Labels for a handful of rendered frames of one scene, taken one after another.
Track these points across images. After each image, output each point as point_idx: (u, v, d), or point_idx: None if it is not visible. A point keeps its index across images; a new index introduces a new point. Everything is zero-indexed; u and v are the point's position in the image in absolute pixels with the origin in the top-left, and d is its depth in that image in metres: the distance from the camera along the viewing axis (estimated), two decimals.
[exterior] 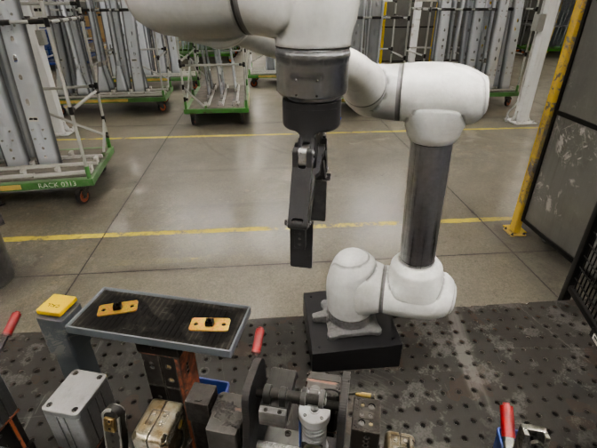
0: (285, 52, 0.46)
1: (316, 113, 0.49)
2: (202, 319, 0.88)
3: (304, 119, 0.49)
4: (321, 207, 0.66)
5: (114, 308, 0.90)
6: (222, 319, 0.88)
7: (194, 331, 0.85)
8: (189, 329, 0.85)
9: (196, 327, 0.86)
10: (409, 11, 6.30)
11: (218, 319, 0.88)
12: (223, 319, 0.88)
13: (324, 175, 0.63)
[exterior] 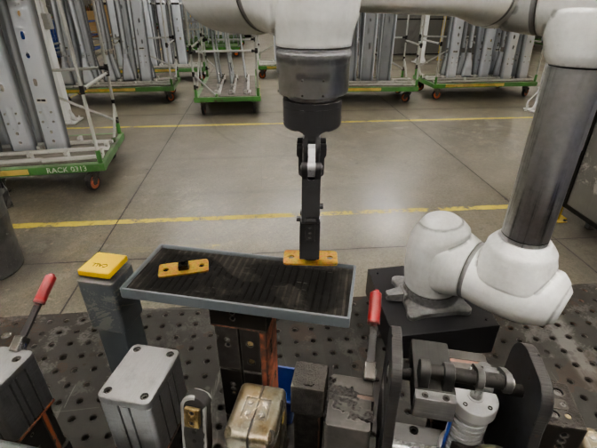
0: (290, 53, 0.45)
1: (322, 113, 0.49)
2: (298, 252, 0.64)
3: (309, 119, 0.49)
4: None
5: (179, 267, 0.69)
6: (326, 252, 0.64)
7: (290, 265, 0.62)
8: (285, 262, 0.62)
9: (294, 260, 0.62)
10: None
11: (320, 252, 0.64)
12: (327, 252, 0.64)
13: None
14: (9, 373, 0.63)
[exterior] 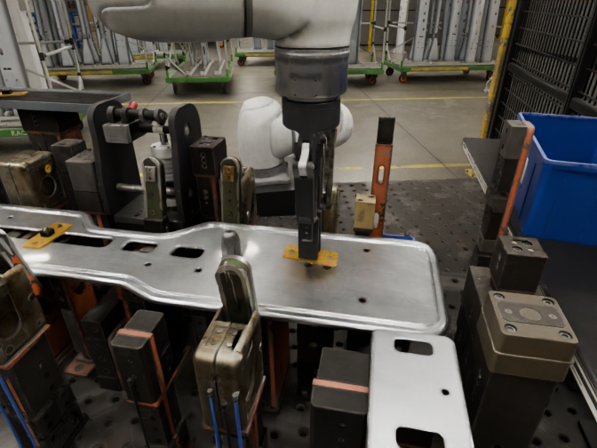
0: (284, 52, 0.46)
1: (315, 112, 0.49)
2: None
3: (303, 118, 0.49)
4: None
5: (3, 91, 0.98)
6: (327, 252, 0.64)
7: (289, 259, 0.62)
8: (284, 256, 0.62)
9: (293, 255, 0.62)
10: None
11: (322, 251, 0.64)
12: (329, 252, 0.64)
13: (319, 198, 0.60)
14: None
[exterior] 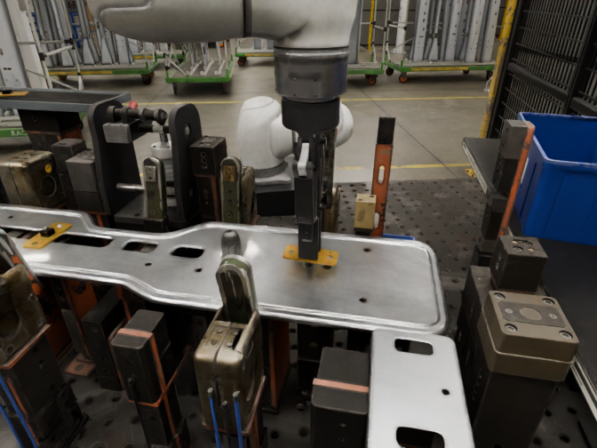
0: (283, 52, 0.46)
1: (315, 112, 0.49)
2: None
3: (303, 118, 0.49)
4: None
5: (3, 91, 0.98)
6: (328, 251, 0.64)
7: (289, 259, 0.62)
8: (284, 256, 0.62)
9: (293, 255, 0.62)
10: None
11: (322, 250, 0.64)
12: (329, 251, 0.64)
13: (319, 198, 0.60)
14: None
